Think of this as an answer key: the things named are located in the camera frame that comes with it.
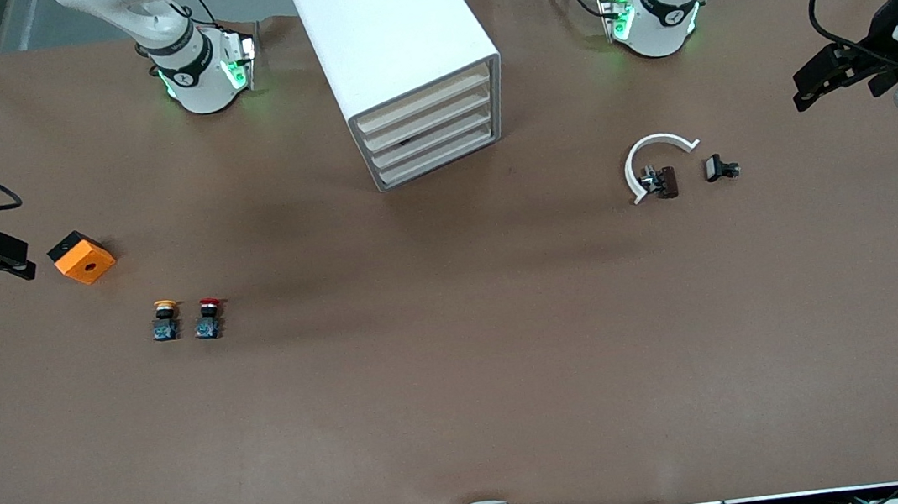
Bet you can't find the small black clip part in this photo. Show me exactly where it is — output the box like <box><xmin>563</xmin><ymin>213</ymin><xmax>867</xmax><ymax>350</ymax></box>
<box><xmin>703</xmin><ymin>152</ymin><xmax>743</xmax><ymax>184</ymax></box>

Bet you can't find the white drawer cabinet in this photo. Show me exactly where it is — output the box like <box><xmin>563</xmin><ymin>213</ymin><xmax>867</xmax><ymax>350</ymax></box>
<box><xmin>287</xmin><ymin>0</ymin><xmax>515</xmax><ymax>201</ymax></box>

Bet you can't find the orange box with black base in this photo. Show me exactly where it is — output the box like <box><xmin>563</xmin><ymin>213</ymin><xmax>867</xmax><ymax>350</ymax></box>
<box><xmin>45</xmin><ymin>226</ymin><xmax>119</xmax><ymax>290</ymax></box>

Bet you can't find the white curved plastic piece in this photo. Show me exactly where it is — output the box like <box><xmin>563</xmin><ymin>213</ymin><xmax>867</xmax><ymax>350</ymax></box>
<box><xmin>620</xmin><ymin>128</ymin><xmax>707</xmax><ymax>207</ymax></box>

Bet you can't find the red push button switch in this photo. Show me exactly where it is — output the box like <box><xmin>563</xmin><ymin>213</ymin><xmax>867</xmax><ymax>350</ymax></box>
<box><xmin>192</xmin><ymin>296</ymin><xmax>228</xmax><ymax>342</ymax></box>

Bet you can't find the beige cabinet drawer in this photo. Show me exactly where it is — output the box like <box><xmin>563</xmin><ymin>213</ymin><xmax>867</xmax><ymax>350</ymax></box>
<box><xmin>351</xmin><ymin>65</ymin><xmax>497</xmax><ymax>142</ymax></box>
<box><xmin>364</xmin><ymin>101</ymin><xmax>502</xmax><ymax>176</ymax></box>
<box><xmin>357</xmin><ymin>82</ymin><xmax>499</xmax><ymax>160</ymax></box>
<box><xmin>370</xmin><ymin>118</ymin><xmax>505</xmax><ymax>190</ymax></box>

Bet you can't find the brown table cover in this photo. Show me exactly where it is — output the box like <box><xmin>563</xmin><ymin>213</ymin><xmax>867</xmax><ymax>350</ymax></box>
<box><xmin>0</xmin><ymin>0</ymin><xmax>898</xmax><ymax>504</ymax></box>

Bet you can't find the yellow push button switch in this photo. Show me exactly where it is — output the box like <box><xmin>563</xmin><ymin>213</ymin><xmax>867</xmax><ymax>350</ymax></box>
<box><xmin>150</xmin><ymin>297</ymin><xmax>182</xmax><ymax>343</ymax></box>

